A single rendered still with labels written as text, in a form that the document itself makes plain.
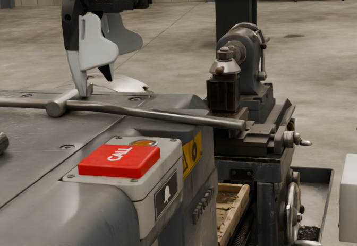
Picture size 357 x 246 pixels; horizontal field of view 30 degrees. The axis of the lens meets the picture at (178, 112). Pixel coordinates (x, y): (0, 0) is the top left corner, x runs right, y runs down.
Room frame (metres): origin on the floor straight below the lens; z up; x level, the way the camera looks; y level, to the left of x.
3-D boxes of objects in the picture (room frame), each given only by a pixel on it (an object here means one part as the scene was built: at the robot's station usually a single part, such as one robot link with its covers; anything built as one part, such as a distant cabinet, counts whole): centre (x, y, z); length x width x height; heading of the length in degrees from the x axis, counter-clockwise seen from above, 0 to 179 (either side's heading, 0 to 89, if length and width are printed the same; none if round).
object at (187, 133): (0.75, 0.01, 1.24); 0.09 x 0.08 x 0.03; 163
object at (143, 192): (0.61, 0.05, 1.23); 0.13 x 0.08 x 0.05; 163
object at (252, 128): (1.68, -0.06, 0.95); 0.43 x 0.17 x 0.05; 73
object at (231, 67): (1.66, -0.12, 1.13); 0.08 x 0.08 x 0.03
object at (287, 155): (1.73, -0.06, 0.90); 0.47 x 0.30 x 0.06; 73
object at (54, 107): (0.83, 0.13, 1.27); 0.12 x 0.02 x 0.02; 166
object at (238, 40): (2.23, -0.21, 1.01); 0.30 x 0.20 x 0.29; 163
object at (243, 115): (1.63, -0.11, 0.99); 0.20 x 0.10 x 0.05; 163
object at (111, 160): (0.58, 0.06, 1.26); 0.06 x 0.06 x 0.02; 73
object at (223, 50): (1.66, -0.12, 1.17); 0.04 x 0.04 x 0.03
